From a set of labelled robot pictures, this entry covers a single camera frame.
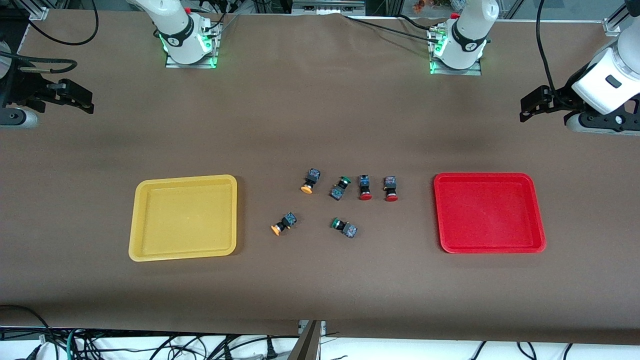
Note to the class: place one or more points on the metal table leg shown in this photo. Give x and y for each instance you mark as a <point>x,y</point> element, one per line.
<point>305,347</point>

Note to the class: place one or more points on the grey metal box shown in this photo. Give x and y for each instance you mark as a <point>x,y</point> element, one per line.
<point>327,6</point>

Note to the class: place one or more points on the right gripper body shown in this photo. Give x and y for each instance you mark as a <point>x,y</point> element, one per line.
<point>29,89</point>

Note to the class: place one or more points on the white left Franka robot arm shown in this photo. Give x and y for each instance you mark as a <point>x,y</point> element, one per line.
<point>467,35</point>

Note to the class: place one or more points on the black power plug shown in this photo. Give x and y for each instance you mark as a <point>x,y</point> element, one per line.
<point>270,351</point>

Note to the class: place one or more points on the yellow push button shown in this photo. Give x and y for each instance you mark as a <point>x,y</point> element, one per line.
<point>288,220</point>
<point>312,176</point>

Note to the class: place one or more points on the green push button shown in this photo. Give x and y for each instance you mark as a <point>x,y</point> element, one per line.
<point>338,192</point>
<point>350,231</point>

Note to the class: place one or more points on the red push button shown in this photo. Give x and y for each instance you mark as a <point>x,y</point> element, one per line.
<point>364,185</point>
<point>390,185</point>

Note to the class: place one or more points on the red plastic tray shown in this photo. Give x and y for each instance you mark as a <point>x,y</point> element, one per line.
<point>487,212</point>

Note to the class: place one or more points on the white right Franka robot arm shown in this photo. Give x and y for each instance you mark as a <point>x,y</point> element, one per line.
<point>182,35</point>

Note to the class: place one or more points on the brown table cover sheet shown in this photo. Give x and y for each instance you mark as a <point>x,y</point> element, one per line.
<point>320,125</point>

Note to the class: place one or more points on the yellow plastic tray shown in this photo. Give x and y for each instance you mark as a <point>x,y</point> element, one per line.
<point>182,217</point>

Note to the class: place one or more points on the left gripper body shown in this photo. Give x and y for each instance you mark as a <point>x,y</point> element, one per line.
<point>561,97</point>

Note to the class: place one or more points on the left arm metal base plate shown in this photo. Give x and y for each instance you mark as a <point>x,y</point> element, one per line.
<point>455,71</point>

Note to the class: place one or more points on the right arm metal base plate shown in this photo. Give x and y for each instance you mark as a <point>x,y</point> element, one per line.
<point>192,65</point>

